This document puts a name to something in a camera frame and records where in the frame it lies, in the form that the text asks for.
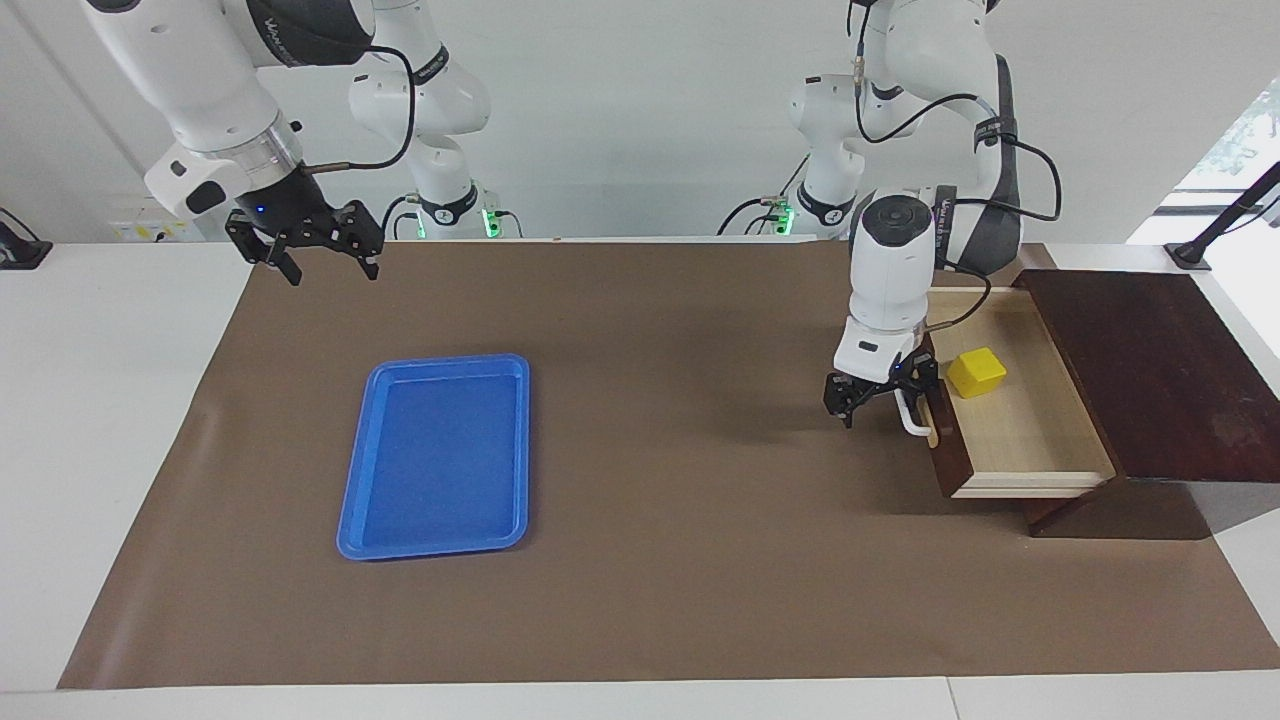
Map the white drawer handle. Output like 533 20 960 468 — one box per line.
895 388 937 440

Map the yellow cube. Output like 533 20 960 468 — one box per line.
947 347 1009 400

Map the wooden drawer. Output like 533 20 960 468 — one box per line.
915 287 1119 500

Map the blue plastic tray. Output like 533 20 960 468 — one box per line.
336 353 531 562

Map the brown paper table mat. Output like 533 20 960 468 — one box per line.
57 240 1280 691

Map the dark brown wooden cabinet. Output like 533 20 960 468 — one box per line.
1010 268 1280 541

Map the black clamp stand with pole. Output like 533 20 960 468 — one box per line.
1165 160 1280 272

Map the black right base cable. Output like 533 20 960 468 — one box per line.
378 195 425 242

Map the black base cable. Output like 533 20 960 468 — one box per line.
717 150 813 238
378 195 425 242

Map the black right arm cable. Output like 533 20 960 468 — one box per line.
303 45 417 174

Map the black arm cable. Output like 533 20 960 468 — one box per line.
303 45 417 174
850 0 1063 333

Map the white wall socket box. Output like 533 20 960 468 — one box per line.
110 215 201 243

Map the black left base cable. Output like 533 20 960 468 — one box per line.
717 150 813 238

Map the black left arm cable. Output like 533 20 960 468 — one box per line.
850 0 1063 333

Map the black table clamp mount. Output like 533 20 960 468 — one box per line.
0 208 53 271

